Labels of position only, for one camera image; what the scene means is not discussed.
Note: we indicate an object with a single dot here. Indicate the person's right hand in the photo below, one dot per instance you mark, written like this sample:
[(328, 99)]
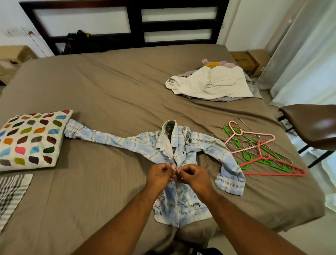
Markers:
[(197, 181)]

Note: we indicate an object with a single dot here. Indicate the person's left hand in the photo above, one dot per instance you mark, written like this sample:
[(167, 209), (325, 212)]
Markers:
[(157, 179)]

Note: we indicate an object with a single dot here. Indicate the light blue garment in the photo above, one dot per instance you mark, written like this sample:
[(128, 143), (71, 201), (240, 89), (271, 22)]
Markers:
[(178, 207)]

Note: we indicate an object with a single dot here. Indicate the pile of coloured plastic hangers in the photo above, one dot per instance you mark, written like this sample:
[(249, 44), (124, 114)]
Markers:
[(257, 150)]

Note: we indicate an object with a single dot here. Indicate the cream white garment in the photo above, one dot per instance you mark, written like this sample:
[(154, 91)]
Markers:
[(220, 81)]

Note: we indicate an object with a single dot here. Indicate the pink and yellow garment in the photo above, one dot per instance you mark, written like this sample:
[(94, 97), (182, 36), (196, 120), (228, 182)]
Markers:
[(215, 63)]

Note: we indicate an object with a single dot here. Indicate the person's left forearm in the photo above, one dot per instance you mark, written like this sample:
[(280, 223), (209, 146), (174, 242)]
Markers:
[(115, 228)]

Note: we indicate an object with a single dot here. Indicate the person's right forearm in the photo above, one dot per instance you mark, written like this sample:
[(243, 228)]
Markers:
[(246, 228)]

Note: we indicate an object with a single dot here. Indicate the person's black trousers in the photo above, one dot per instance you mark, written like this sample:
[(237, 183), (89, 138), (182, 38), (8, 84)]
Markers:
[(204, 251)]

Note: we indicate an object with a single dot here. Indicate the bed with taupe sheet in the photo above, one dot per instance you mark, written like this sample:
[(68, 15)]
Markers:
[(105, 84)]

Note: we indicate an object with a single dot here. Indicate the cardboard boxes left of bed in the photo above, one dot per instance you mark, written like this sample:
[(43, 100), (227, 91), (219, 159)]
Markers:
[(15, 60)]

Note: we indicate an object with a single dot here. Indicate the brown chair with black legs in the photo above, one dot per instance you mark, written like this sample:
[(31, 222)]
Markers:
[(312, 123)]

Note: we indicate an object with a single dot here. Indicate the colourful leaf print pillow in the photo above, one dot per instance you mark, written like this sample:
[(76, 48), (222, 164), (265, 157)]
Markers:
[(31, 139)]

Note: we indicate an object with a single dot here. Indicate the grey checked towel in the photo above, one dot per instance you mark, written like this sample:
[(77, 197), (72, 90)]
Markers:
[(11, 197)]

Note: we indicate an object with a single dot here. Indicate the black bag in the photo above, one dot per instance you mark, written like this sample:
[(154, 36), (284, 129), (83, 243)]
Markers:
[(94, 42)]

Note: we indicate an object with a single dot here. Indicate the black slatted headboard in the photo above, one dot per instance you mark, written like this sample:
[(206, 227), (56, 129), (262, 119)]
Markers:
[(136, 21)]

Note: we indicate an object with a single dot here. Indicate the sheer white curtain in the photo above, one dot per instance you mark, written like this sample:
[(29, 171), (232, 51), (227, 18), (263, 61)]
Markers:
[(304, 52)]

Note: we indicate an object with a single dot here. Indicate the white wall socket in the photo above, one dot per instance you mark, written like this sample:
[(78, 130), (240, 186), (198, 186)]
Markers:
[(21, 31)]

